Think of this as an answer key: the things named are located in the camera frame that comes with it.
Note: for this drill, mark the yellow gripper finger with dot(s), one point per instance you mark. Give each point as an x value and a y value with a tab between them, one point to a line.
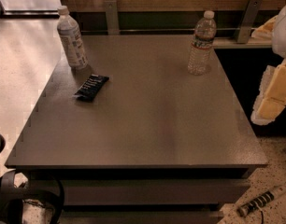
271	100
265	30

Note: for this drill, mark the clear plastic water bottle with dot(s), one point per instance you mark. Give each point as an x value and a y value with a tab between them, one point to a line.
201	46

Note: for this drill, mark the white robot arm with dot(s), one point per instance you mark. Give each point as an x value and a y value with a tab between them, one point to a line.
279	35

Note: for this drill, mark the dark rxbar blueberry wrapper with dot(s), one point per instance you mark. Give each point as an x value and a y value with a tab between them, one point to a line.
89	89

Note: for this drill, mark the white labelled plastic bottle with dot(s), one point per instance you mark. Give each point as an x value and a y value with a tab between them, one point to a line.
70	35

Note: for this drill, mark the striped tube on floor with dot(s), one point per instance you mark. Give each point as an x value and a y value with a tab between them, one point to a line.
261	201

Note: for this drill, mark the right metal wall bracket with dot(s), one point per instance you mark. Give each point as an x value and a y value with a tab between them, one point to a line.
242	34

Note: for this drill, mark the metal wall bracket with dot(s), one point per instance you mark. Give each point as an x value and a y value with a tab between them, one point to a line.
113	27
242	34

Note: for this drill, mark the left metal wall bracket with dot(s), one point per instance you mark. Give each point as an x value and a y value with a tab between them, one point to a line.
113	27

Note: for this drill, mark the black chair with cables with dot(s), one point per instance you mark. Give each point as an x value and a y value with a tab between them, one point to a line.
12	198

